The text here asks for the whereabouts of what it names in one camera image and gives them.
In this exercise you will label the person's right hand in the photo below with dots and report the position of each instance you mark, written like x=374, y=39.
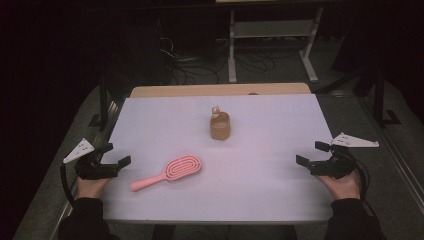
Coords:
x=343, y=188

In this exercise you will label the white metal desk frame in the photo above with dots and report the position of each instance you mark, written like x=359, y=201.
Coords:
x=266, y=29

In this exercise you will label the wooden table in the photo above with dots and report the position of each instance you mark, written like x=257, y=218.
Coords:
x=200, y=90

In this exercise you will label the person's left hand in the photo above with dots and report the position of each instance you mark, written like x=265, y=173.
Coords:
x=90, y=187

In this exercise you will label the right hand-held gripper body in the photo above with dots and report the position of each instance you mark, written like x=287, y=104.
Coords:
x=335, y=166

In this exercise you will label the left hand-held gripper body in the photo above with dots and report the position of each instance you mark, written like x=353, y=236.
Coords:
x=95, y=169

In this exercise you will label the pink hairbrush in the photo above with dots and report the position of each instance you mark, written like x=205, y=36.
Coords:
x=181, y=166

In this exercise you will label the black metal stand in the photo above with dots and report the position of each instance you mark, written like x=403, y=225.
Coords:
x=379, y=100
x=103, y=100

